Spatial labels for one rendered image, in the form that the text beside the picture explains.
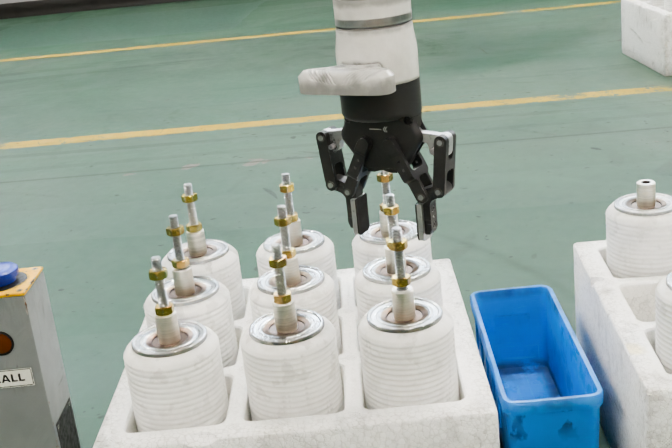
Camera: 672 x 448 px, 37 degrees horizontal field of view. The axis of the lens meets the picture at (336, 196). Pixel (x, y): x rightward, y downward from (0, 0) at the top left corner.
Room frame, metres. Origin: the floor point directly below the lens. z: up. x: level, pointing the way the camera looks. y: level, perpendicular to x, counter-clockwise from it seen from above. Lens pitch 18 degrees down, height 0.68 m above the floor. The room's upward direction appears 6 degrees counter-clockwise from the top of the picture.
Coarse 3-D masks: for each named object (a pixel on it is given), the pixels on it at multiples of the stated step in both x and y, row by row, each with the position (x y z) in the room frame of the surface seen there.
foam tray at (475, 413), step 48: (240, 336) 1.08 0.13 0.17; (240, 384) 0.94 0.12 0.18; (480, 384) 0.89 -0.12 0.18; (144, 432) 0.87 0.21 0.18; (192, 432) 0.86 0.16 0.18; (240, 432) 0.85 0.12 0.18; (288, 432) 0.84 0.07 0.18; (336, 432) 0.84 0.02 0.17; (384, 432) 0.83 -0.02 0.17; (432, 432) 0.83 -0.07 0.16; (480, 432) 0.83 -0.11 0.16
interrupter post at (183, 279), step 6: (174, 270) 1.03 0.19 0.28; (180, 270) 1.03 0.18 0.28; (186, 270) 1.03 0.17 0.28; (174, 276) 1.03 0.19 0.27; (180, 276) 1.02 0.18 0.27; (186, 276) 1.03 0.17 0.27; (192, 276) 1.03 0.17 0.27; (174, 282) 1.03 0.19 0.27; (180, 282) 1.02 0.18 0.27; (186, 282) 1.03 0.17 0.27; (192, 282) 1.03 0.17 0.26; (180, 288) 1.02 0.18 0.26; (186, 288) 1.02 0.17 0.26; (192, 288) 1.03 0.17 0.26; (180, 294) 1.03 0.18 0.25; (186, 294) 1.02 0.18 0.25
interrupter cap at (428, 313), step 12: (420, 300) 0.94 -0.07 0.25; (372, 312) 0.92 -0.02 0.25; (384, 312) 0.92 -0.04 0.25; (420, 312) 0.92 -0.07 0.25; (432, 312) 0.91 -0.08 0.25; (372, 324) 0.89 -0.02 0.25; (384, 324) 0.89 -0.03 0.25; (396, 324) 0.89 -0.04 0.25; (408, 324) 0.89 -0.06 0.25; (420, 324) 0.88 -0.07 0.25; (432, 324) 0.88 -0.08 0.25
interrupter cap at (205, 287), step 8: (200, 280) 1.06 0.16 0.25; (208, 280) 1.06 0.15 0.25; (216, 280) 1.05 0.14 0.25; (168, 288) 1.05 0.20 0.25; (200, 288) 1.04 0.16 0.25; (208, 288) 1.03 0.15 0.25; (216, 288) 1.03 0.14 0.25; (152, 296) 1.02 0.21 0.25; (168, 296) 1.02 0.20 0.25; (176, 296) 1.03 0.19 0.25; (184, 296) 1.02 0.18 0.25; (192, 296) 1.02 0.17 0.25; (200, 296) 1.01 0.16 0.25; (208, 296) 1.01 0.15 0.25; (176, 304) 1.00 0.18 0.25; (184, 304) 1.00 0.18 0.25
